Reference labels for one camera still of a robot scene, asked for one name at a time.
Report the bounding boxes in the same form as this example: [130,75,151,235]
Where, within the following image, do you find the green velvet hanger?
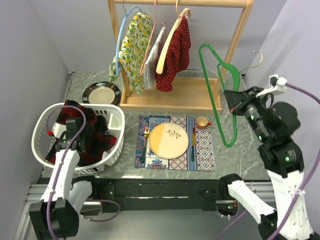
[198,43,241,148]

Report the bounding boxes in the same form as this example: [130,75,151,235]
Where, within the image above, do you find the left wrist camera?
[47,122,67,139]

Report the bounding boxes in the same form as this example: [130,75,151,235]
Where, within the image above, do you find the patterned placemat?
[134,115,216,172]

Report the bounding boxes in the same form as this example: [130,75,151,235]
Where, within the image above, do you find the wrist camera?
[255,74,288,98]
[47,122,67,139]

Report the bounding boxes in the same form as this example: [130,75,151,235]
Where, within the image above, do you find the blue plastic hanger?
[114,2,143,77]

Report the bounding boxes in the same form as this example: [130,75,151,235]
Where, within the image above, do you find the black rimmed plate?
[81,81,121,105]

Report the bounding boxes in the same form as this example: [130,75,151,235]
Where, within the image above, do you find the lemon print garment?
[109,12,153,94]

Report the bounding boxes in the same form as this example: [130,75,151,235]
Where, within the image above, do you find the white laundry basket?
[31,102,126,175]

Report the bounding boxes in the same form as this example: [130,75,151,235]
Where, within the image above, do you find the gold fork green handle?
[140,127,150,163]

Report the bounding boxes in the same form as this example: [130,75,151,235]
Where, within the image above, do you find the pink wire hanger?
[139,0,166,76]

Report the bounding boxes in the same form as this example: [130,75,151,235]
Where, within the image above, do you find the beige wooden hanger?
[156,0,191,75]

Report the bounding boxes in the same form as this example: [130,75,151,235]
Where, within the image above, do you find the knife with green handle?
[191,127,196,162]

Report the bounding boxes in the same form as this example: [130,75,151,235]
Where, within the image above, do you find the light grey garment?
[143,26,166,90]

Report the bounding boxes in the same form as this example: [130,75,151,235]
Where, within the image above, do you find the red polka dot garment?
[155,16,191,92]

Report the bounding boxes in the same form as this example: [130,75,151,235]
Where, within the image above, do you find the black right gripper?
[223,83,269,140]

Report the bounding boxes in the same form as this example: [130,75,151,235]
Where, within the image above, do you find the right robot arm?
[218,87,320,240]

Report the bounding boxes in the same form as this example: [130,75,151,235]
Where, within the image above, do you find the red plaid skirt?
[45,100,117,167]

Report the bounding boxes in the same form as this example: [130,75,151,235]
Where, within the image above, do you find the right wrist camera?
[255,74,288,98]

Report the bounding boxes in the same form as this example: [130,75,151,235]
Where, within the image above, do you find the wooden clothes rack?
[120,0,254,115]

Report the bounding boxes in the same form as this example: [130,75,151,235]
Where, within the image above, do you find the orange cup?
[195,116,212,129]

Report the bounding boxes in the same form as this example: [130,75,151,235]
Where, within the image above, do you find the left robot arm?
[29,117,100,240]

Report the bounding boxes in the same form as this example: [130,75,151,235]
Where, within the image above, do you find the orange cream plate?
[148,122,189,159]

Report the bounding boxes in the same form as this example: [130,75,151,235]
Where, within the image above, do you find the black base frame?
[37,174,251,213]

